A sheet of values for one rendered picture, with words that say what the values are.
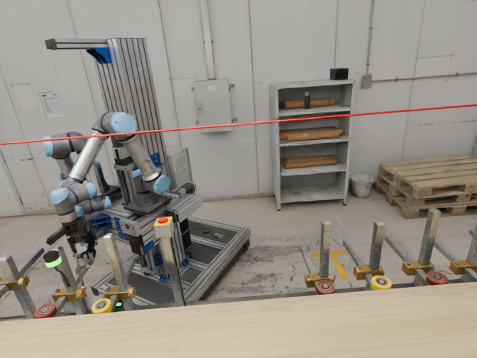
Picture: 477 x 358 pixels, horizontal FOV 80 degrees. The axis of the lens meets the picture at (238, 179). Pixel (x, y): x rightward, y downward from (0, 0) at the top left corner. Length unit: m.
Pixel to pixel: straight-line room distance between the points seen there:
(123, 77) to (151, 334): 1.43
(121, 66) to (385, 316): 1.87
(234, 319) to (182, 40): 3.15
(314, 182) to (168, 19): 2.76
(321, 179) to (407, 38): 1.98
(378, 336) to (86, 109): 3.81
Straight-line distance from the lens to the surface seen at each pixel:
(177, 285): 1.53
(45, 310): 1.63
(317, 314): 1.31
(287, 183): 4.12
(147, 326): 1.35
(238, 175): 4.01
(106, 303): 1.51
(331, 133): 3.62
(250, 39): 3.73
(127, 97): 2.00
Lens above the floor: 1.87
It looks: 23 degrees down
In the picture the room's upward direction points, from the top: 5 degrees counter-clockwise
